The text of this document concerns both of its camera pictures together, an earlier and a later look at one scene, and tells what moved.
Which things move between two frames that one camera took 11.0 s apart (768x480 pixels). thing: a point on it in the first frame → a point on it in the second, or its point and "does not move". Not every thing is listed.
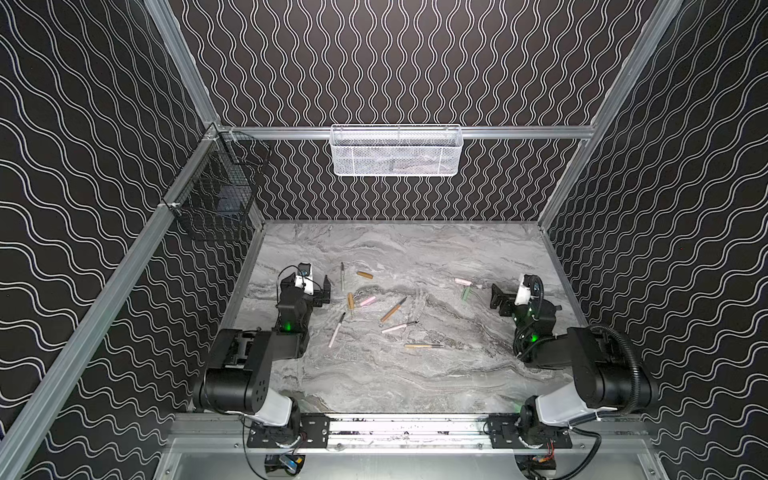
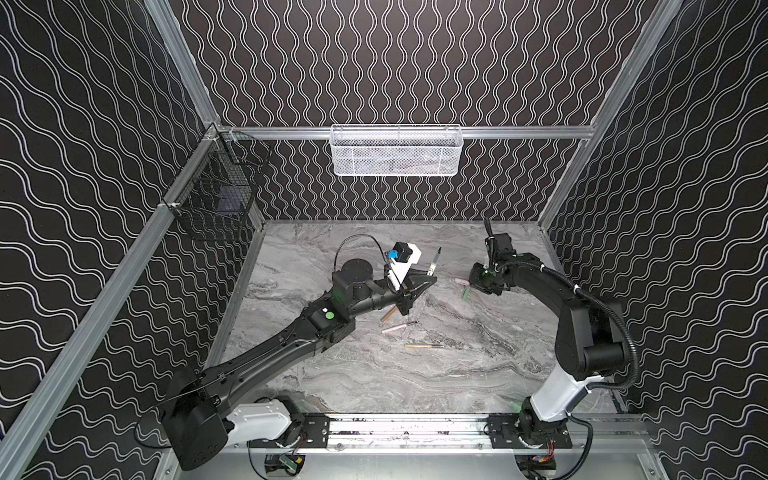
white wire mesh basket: x=396 y=150 does not move
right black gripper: x=507 y=297 → x=488 y=280
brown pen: x=391 y=310 does not move
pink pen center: x=399 y=327 does not move
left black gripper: x=315 y=291 → x=405 y=293
